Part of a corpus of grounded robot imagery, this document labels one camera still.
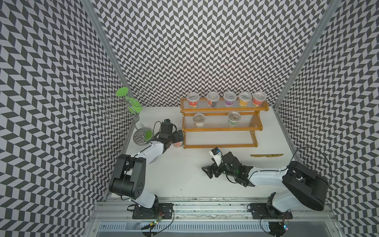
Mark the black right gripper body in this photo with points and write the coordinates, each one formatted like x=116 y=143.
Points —
x=224 y=170

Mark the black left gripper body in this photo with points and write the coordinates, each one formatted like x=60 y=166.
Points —
x=174 y=137

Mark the tall red illustrated-lid container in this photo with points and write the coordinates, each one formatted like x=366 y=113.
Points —
x=178 y=144

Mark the green seed container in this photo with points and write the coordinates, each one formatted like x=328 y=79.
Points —
x=234 y=118

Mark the red-label seed container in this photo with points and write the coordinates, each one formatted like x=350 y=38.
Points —
x=212 y=99

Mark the dark seed container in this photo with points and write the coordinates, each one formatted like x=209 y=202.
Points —
x=229 y=98

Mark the orange seed container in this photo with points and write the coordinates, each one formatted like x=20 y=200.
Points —
x=244 y=99

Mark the red seed container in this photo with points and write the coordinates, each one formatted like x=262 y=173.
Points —
x=258 y=98

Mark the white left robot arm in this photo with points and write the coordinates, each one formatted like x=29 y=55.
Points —
x=128 y=178

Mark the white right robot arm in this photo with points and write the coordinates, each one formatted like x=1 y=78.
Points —
x=301 y=185

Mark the orange three-tier wooden shelf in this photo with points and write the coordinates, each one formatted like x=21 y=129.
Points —
x=217 y=132

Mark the golden patterned knife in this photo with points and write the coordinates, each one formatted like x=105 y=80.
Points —
x=266 y=155

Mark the chrome stand with green cups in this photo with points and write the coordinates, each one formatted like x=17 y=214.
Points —
x=123 y=106

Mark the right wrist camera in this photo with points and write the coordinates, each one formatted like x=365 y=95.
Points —
x=216 y=155

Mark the metal base rail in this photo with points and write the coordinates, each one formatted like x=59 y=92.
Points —
x=210 y=217

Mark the left metal corner post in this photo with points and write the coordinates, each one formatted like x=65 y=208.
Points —
x=95 y=20

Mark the metal corner post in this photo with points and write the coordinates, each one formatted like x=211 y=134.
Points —
x=95 y=20
x=319 y=30

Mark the right metal corner post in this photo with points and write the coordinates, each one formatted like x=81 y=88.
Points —
x=319 y=30

